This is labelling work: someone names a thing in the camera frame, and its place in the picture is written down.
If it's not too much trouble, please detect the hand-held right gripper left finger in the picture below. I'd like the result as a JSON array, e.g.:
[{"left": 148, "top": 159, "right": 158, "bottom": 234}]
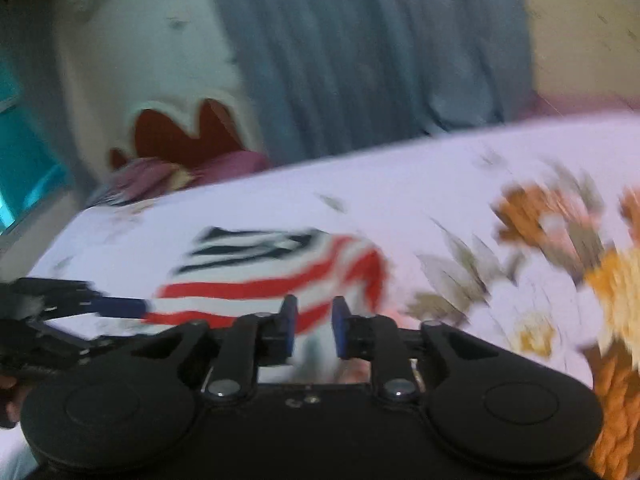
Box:
[{"left": 125, "top": 293, "right": 300, "bottom": 404}]

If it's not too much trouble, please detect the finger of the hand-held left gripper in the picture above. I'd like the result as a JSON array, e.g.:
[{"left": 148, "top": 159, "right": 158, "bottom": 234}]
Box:
[
  {"left": 27, "top": 319, "right": 132, "bottom": 362},
  {"left": 64, "top": 287, "right": 154, "bottom": 322}
]

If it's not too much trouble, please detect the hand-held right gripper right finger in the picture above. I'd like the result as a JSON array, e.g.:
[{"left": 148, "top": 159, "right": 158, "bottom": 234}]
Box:
[{"left": 331, "top": 295, "right": 507, "bottom": 406}]

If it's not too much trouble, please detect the striped small shirt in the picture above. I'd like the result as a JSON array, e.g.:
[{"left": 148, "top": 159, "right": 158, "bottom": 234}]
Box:
[{"left": 142, "top": 226, "right": 390, "bottom": 356}]

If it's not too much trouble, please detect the person's left hand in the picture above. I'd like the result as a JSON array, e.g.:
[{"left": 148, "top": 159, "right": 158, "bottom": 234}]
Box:
[{"left": 0, "top": 374, "right": 27, "bottom": 430}]

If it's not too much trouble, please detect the floral pillow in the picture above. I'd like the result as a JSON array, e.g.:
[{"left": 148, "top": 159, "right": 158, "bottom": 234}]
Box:
[{"left": 89, "top": 156, "right": 197, "bottom": 209}]

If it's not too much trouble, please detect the teal window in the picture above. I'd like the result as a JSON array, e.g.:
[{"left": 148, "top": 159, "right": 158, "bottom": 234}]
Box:
[{"left": 0, "top": 50, "right": 72, "bottom": 233}]

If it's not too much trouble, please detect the maroon pillow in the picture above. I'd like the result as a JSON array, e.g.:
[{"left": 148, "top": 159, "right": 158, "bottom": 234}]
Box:
[{"left": 192, "top": 151, "right": 274, "bottom": 187}]

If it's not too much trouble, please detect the floral bedsheet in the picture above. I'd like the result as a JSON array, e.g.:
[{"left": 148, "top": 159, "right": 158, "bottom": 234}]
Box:
[{"left": 0, "top": 114, "right": 640, "bottom": 480}]

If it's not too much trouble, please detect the white and red headboard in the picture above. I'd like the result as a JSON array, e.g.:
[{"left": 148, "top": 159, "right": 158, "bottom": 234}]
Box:
[{"left": 107, "top": 95, "right": 262, "bottom": 175}]

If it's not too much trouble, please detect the blue-grey curtain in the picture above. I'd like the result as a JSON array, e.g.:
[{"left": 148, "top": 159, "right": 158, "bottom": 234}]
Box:
[{"left": 199, "top": 0, "right": 537, "bottom": 167}]

